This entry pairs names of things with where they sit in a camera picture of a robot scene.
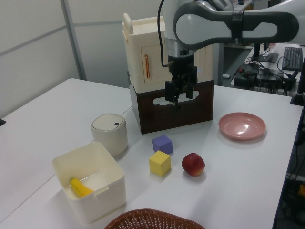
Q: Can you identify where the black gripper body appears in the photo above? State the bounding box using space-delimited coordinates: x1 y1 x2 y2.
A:
167 55 198 96

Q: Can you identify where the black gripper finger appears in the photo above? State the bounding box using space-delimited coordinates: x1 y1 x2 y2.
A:
164 81 176 102
185 76 194 99

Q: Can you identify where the dark brown wooden crate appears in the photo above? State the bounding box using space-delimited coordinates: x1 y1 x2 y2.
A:
130 80 215 135

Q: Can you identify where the cream toy cabinet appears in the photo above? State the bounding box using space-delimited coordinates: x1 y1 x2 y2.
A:
121 12 214 92

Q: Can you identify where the purple cube block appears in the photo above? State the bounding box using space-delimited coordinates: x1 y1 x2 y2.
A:
152 134 173 155

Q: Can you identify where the black electronics box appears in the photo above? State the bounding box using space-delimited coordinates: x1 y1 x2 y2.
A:
233 63 297 91

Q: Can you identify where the pink plate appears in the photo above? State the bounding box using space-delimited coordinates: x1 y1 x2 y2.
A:
218 113 266 140

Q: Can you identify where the yellow cube block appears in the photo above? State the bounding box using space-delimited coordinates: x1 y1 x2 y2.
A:
149 150 172 177

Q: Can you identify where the white lidded canister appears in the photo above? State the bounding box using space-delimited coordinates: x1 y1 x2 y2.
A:
91 113 129 157

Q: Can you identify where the red apple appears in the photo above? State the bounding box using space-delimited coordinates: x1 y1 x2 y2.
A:
182 153 206 177

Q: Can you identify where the black monitor stand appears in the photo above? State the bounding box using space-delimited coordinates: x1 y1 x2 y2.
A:
251 42 279 63

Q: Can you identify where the black keyboard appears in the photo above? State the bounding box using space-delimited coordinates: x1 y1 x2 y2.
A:
281 46 303 71

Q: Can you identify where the white open plastic box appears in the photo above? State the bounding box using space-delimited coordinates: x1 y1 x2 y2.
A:
51 141 127 225

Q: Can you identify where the brown wicker basket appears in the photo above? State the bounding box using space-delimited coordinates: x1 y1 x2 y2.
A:
103 208 205 229

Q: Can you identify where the yellow banana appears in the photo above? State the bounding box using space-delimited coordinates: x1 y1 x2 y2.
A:
70 177 94 198

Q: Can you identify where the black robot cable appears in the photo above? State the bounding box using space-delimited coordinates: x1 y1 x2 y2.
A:
157 0 170 68

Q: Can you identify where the black clamp mount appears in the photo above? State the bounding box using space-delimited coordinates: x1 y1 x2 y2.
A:
289 64 305 105

